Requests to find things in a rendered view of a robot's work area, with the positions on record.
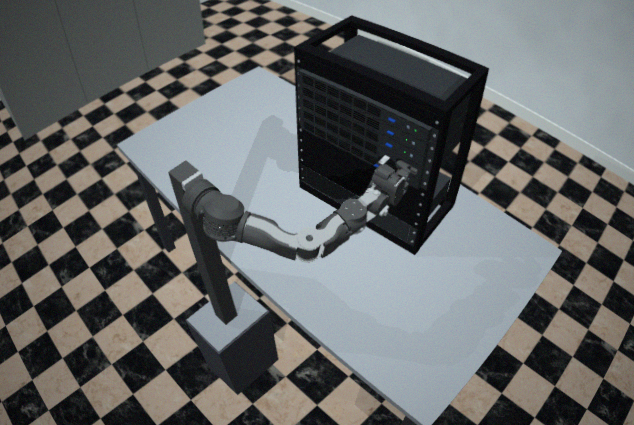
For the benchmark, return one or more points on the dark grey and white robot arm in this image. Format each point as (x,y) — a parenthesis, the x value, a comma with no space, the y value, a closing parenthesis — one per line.
(222,214)

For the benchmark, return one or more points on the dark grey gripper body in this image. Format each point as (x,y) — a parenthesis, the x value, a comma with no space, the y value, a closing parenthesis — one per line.
(385,180)

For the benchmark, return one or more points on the black server rack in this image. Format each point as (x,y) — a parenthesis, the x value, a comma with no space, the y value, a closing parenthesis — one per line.
(349,112)

